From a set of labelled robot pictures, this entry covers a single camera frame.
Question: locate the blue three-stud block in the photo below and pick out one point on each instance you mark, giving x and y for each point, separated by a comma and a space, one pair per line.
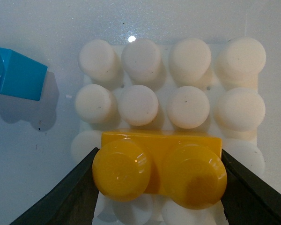
21, 76

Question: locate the white studded base plate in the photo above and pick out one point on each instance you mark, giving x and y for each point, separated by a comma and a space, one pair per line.
186, 87

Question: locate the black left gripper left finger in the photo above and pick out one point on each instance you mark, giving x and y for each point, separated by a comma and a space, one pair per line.
71, 202

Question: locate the yellow two-stud block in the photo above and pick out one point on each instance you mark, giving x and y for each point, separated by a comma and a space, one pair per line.
184, 166

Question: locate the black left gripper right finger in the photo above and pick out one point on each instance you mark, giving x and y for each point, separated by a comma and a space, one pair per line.
248, 200

